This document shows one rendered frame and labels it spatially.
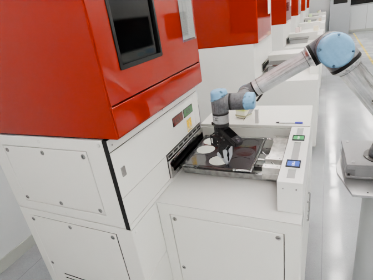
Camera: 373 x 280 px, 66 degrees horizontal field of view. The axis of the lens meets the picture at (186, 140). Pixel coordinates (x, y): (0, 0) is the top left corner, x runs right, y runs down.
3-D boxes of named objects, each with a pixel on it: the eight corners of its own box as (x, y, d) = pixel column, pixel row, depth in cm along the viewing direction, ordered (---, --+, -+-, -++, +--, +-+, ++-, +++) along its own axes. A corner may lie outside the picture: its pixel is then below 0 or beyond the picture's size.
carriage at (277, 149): (262, 179, 131) (261, 173, 130) (274, 144, 161) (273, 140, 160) (280, 180, 128) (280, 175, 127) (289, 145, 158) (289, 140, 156)
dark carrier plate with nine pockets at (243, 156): (182, 164, 146) (182, 163, 146) (205, 136, 174) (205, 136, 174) (249, 170, 131) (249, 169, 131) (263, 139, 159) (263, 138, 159)
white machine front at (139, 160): (126, 229, 117) (101, 140, 101) (199, 144, 183) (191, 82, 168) (132, 231, 115) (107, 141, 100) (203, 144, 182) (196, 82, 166)
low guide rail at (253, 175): (184, 172, 153) (184, 167, 152) (186, 170, 155) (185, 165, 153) (282, 182, 132) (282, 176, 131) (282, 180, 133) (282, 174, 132)
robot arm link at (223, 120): (232, 112, 128) (218, 118, 124) (233, 122, 130) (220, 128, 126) (221, 109, 134) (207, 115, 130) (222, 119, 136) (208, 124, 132)
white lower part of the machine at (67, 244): (66, 314, 178) (17, 206, 146) (138, 226, 245) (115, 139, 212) (166, 356, 148) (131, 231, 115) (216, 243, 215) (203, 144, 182)
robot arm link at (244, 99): (256, 87, 127) (231, 89, 131) (253, 93, 117) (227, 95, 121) (257, 104, 130) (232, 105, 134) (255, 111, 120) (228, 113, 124)
